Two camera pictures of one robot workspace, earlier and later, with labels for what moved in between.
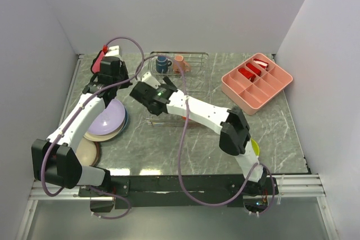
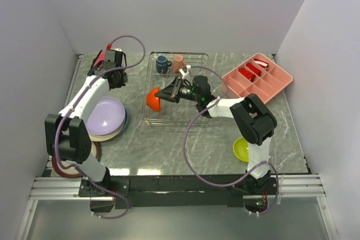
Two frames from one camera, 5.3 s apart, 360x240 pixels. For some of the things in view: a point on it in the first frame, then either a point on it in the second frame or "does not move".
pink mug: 184,66 does not move
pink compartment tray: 250,85 does not move
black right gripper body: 169,82 to 184,91
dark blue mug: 162,63 does not move
